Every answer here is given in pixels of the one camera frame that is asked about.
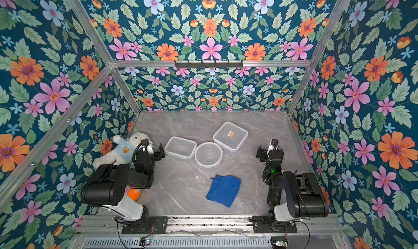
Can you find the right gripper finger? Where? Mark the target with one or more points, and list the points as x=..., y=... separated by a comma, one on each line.
x=261, y=153
x=274, y=144

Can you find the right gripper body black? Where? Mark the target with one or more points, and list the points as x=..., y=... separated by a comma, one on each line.
x=269, y=154

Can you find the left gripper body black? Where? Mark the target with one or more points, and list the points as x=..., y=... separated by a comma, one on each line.
x=152, y=153

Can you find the square clear box lid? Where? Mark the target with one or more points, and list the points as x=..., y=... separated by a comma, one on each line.
x=230, y=136

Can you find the blue cleaning cloth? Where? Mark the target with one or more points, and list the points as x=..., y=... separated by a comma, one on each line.
x=224, y=190

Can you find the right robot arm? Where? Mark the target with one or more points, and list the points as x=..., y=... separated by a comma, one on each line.
x=291, y=196

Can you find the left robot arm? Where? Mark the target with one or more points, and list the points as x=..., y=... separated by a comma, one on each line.
x=133, y=167

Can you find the rectangular clear lunch box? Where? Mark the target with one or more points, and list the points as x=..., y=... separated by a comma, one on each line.
x=180, y=148

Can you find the round clear lunch box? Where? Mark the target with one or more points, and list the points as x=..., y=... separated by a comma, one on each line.
x=208, y=155

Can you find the white teddy bear blue shirt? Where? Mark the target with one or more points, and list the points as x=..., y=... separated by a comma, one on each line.
x=123, y=152

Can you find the pink doll orange outfit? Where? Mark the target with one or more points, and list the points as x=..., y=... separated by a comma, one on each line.
x=132, y=193

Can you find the white ventilation grille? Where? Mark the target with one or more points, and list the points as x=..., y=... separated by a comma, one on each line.
x=179, y=243

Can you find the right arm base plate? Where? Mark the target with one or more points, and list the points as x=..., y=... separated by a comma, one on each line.
x=267, y=224

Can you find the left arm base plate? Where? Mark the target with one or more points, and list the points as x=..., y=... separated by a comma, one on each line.
x=147, y=225

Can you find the black hook rail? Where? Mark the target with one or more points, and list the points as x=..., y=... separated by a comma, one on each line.
x=221, y=64

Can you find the aluminium front rail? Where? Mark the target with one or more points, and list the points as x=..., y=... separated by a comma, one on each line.
x=212, y=224

